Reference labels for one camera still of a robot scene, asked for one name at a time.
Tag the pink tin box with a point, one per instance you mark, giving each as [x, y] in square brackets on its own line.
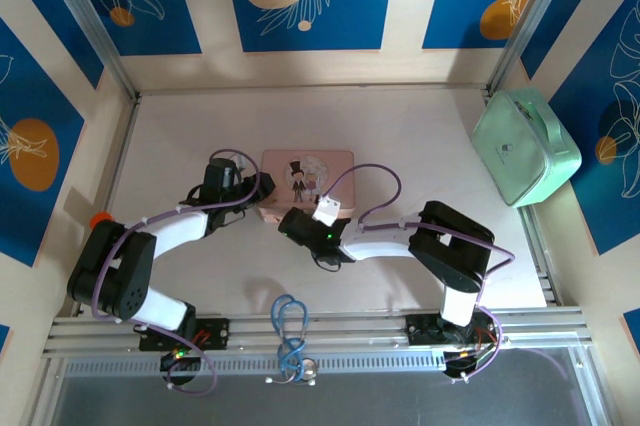
[335, 166]

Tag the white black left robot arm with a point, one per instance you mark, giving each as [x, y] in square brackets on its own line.
[175, 231]

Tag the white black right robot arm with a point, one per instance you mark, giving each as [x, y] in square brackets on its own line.
[375, 246]

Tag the blue stethoscope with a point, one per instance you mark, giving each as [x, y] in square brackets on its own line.
[290, 351]

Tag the orange capped sample vial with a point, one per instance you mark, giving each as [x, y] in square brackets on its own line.
[101, 218]

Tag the mint green zip bag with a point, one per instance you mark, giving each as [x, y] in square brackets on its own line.
[525, 151]

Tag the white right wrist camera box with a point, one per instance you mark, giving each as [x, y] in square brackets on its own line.
[328, 210]

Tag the aluminium table edge rail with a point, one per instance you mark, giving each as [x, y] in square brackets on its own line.
[350, 331]

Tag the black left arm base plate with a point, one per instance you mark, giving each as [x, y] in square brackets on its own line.
[212, 333]

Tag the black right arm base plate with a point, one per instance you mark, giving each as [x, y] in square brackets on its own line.
[425, 331]

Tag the aluminium frame post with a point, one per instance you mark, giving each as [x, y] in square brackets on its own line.
[530, 21]
[90, 21]

